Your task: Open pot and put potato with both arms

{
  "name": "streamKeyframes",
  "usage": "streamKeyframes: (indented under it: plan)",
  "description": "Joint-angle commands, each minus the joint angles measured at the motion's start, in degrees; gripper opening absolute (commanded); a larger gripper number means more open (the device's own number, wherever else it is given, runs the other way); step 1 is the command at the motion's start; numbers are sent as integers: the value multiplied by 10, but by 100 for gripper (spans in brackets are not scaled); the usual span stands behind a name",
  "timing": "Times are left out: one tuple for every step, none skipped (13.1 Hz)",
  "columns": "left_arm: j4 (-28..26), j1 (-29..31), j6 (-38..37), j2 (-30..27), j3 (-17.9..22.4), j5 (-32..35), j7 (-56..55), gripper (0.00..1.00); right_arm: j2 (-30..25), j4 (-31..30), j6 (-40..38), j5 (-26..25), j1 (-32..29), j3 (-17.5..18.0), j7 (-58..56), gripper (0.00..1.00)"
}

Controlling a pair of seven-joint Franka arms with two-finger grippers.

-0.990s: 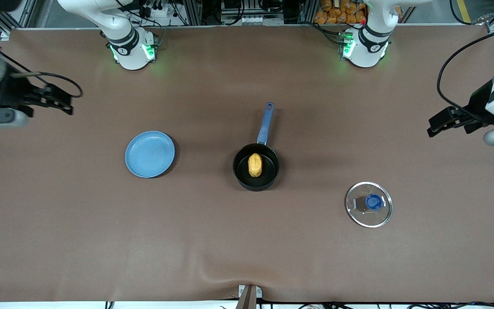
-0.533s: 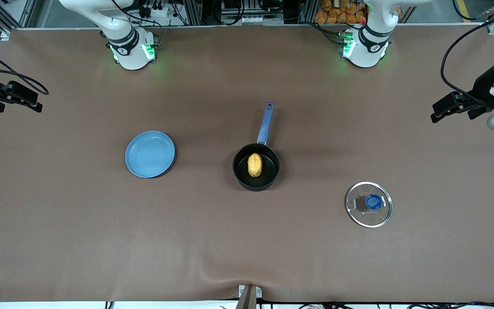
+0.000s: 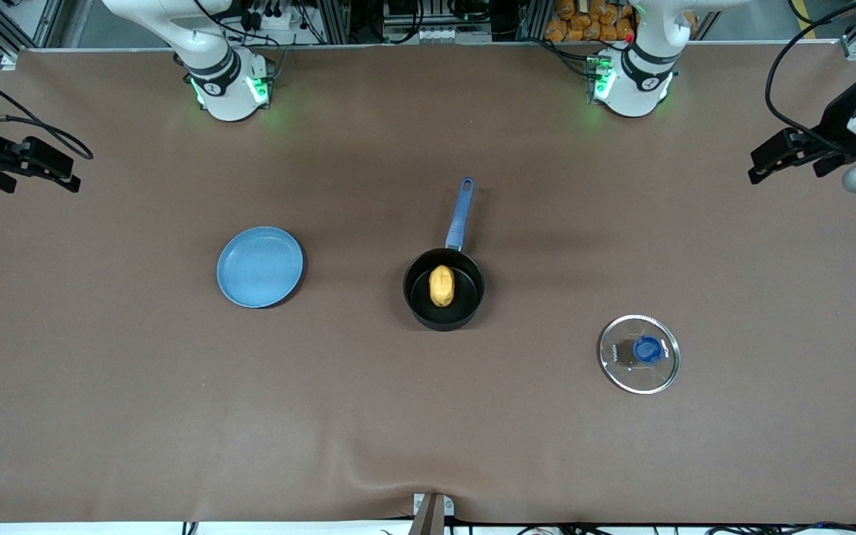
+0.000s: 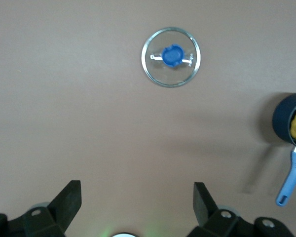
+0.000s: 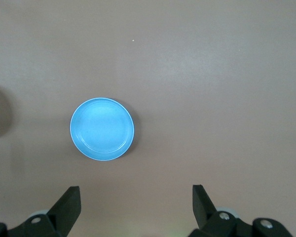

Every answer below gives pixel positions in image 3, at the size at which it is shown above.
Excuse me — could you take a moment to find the black pot with blue handle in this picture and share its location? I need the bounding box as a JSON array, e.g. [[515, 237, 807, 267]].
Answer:
[[403, 177, 487, 331]]

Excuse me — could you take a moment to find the yellow potato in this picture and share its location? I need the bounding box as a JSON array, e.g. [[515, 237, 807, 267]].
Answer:
[[429, 265, 457, 308]]

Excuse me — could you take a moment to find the white power strip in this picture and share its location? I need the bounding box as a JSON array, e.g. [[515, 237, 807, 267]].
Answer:
[[246, 0, 302, 30]]

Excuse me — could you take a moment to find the glass lid with blue knob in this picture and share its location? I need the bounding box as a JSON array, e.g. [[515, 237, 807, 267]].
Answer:
[[598, 314, 681, 395]]

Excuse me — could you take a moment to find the blue round plate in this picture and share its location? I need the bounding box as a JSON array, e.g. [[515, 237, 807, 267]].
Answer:
[[217, 226, 305, 309]]

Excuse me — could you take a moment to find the orange items bin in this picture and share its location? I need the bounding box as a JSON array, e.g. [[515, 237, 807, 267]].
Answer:
[[545, 0, 637, 43]]

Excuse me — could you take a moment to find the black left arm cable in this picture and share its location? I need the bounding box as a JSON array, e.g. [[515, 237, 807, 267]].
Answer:
[[764, 0, 856, 138]]

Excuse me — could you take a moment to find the metal bracket with brown post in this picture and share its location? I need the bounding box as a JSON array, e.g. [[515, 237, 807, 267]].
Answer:
[[412, 492, 455, 535]]

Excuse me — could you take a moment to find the brown table cover mat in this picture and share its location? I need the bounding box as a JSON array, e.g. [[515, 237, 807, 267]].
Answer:
[[0, 46, 856, 525]]

